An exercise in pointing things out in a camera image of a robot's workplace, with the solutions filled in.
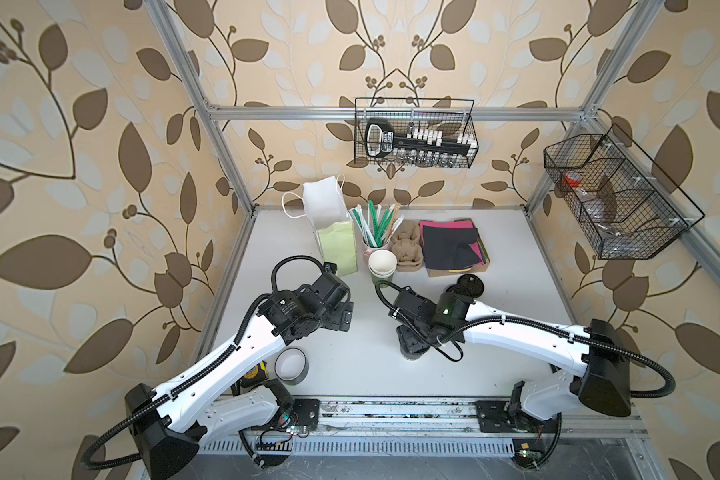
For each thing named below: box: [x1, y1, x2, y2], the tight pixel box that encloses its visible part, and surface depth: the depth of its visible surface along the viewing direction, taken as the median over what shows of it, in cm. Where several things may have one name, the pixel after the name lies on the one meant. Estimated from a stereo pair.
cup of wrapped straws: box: [349, 200, 404, 257], surface depth 98 cm
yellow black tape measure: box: [240, 360, 269, 387], surface depth 80 cm
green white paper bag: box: [282, 173, 359, 277], surface depth 93 cm
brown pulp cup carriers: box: [391, 219, 424, 273], surface depth 104 cm
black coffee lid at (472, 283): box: [457, 274, 485, 299], surface depth 101 cm
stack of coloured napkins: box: [419, 219, 490, 272], surface depth 104 cm
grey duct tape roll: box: [274, 347, 309, 386], surface depth 83 cm
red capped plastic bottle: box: [562, 170, 607, 229], surface depth 80 cm
